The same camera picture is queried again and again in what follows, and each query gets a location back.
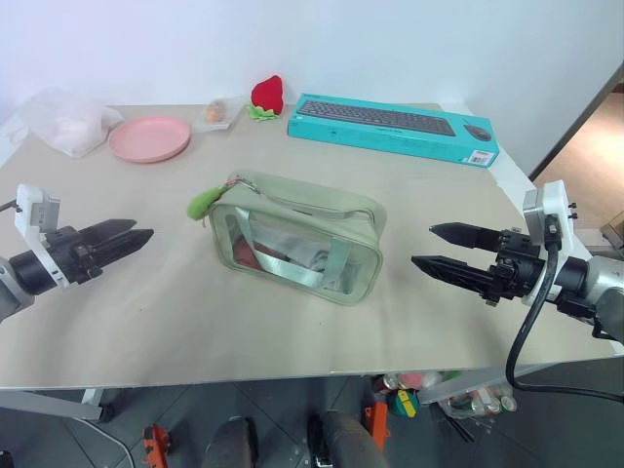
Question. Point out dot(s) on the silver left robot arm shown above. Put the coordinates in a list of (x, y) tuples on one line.
[(19, 278)]

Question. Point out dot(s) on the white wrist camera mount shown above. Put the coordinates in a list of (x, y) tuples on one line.
[(553, 205), (30, 205)]

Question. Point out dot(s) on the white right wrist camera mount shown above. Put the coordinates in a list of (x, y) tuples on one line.
[(553, 205)]

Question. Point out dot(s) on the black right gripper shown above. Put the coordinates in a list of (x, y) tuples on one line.
[(517, 268)]

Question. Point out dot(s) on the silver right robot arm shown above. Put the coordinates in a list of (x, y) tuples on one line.
[(602, 287)]

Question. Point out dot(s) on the red strawberry plush toy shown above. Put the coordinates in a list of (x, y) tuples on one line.
[(268, 92)]

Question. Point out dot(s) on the red pink toy pile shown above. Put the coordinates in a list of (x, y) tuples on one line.
[(414, 378)]

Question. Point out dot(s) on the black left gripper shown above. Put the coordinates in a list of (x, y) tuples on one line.
[(73, 253)]

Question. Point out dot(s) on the green transparent toiletry bag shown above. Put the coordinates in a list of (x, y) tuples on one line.
[(297, 239)]

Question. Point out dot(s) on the small clear packet with toy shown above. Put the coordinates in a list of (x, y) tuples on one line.
[(217, 113)]

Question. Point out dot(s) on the dark door frame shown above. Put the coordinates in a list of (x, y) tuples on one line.
[(575, 127)]

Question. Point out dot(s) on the clear bag of cans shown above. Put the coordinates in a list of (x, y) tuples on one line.
[(482, 401)]

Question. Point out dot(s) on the white table leg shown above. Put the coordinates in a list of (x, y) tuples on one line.
[(91, 402)]

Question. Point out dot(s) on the pink plastic plate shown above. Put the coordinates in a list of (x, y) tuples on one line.
[(148, 138)]

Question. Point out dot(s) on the crumpled clear plastic bag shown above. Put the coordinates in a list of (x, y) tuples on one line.
[(68, 122)]

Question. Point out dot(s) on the teal keyboard mouse box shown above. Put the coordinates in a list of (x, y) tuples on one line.
[(390, 128)]

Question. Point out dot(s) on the orange black tool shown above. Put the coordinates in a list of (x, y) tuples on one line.
[(376, 424), (156, 443)]

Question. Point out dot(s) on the dark rounded shape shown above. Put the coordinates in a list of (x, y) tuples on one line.
[(231, 443), (348, 441)]

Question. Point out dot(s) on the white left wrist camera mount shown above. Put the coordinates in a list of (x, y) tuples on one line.
[(30, 205)]

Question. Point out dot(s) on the green yellow tape roll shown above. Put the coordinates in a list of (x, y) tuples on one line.
[(403, 403)]

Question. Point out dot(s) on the grey metal table bar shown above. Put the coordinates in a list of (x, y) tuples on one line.
[(468, 385)]

